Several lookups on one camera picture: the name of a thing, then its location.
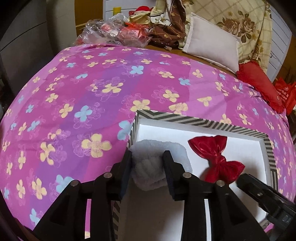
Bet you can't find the brown patterned cloth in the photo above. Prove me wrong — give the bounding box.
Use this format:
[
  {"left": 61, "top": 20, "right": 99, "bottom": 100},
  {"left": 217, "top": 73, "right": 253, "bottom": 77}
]
[{"left": 149, "top": 0, "right": 186, "bottom": 48}]

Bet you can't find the clear plastic bag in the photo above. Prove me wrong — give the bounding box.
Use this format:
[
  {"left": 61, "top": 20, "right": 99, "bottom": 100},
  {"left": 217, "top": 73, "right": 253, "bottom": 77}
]
[{"left": 74, "top": 13, "right": 152, "bottom": 48}]

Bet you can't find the red shopping bag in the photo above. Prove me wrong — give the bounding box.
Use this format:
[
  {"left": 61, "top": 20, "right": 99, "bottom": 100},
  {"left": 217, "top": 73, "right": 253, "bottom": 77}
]
[{"left": 274, "top": 77, "right": 296, "bottom": 115}]

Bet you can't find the striped zigzag tray box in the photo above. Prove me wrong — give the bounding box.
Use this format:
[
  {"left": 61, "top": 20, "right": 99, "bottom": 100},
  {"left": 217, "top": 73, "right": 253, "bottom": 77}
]
[{"left": 113, "top": 110, "right": 278, "bottom": 240}]

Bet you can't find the light blue fluffy scrunchie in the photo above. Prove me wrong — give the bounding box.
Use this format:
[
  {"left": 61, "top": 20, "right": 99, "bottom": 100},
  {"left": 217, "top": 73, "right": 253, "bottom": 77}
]
[{"left": 129, "top": 140, "right": 193, "bottom": 191}]

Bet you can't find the floral beige quilt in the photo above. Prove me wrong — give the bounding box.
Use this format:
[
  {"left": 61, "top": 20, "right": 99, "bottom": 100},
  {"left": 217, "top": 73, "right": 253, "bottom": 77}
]
[{"left": 178, "top": 0, "right": 273, "bottom": 72}]

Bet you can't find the red satin bow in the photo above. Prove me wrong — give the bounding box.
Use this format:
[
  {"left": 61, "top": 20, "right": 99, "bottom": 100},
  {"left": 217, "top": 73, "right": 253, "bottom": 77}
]
[{"left": 188, "top": 135, "right": 245, "bottom": 185}]

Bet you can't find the grey refrigerator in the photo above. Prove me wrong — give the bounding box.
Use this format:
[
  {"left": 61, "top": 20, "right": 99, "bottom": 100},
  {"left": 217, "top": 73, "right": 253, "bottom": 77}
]
[{"left": 0, "top": 0, "right": 55, "bottom": 95}]

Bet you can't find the white small pillow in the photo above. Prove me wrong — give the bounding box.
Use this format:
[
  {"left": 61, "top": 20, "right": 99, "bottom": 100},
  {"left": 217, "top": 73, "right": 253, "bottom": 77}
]
[{"left": 183, "top": 13, "right": 239, "bottom": 73}]

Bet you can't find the red cushion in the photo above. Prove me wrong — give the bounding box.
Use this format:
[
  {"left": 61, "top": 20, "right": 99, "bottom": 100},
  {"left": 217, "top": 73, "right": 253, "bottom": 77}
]
[{"left": 236, "top": 61, "right": 285, "bottom": 113}]

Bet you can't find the pink floral bed sheet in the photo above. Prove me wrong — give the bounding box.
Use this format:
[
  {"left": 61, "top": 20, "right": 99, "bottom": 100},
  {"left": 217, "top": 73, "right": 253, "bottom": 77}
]
[{"left": 1, "top": 45, "right": 295, "bottom": 229}]

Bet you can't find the santa plush toy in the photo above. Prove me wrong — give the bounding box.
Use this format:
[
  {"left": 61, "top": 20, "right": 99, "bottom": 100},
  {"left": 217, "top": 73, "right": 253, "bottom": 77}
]
[{"left": 128, "top": 6, "right": 152, "bottom": 25}]

